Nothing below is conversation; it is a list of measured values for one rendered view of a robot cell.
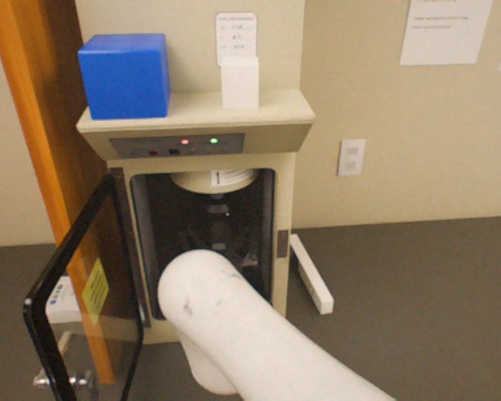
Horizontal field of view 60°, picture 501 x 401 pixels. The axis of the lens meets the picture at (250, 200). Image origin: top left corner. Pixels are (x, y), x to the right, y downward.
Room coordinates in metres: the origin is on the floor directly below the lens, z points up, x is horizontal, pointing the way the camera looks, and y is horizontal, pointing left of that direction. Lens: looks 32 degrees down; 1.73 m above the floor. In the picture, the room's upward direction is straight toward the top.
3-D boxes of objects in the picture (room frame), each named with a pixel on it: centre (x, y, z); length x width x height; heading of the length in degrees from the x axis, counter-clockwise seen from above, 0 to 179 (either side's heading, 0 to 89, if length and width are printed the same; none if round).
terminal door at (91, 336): (0.48, 0.23, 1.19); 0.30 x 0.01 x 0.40; 178
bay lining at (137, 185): (0.78, 0.09, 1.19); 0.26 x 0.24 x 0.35; 96
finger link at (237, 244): (0.67, 0.02, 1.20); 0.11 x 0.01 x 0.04; 157
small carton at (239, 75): (0.61, 0.01, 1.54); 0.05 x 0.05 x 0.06; 1
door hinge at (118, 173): (0.64, 0.23, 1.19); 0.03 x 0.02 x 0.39; 96
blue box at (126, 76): (0.59, 0.17, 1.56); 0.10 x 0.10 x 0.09; 6
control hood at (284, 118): (0.60, 0.07, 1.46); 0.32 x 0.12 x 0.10; 96
